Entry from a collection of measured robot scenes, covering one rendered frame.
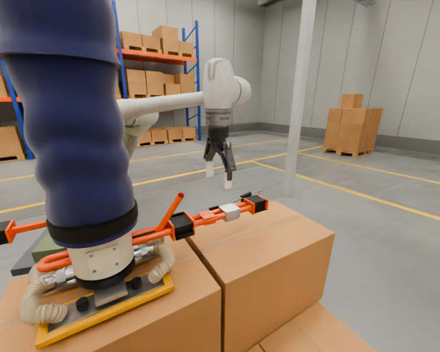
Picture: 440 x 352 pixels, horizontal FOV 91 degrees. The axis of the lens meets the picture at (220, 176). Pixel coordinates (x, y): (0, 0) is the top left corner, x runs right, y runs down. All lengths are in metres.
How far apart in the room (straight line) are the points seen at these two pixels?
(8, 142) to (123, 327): 7.45
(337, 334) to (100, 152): 1.19
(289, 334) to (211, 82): 1.08
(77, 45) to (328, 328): 1.34
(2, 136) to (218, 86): 7.48
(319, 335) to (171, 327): 0.71
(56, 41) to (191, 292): 0.71
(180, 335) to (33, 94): 0.74
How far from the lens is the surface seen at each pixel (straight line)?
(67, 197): 0.61
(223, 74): 0.74
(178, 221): 0.81
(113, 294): 0.74
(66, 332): 0.76
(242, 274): 0.84
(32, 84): 0.60
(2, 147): 8.02
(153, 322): 0.74
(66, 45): 0.56
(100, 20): 0.60
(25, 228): 1.03
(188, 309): 0.77
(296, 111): 3.51
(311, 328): 1.27
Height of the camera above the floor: 1.52
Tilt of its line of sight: 19 degrees down
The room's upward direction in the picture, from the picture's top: straight up
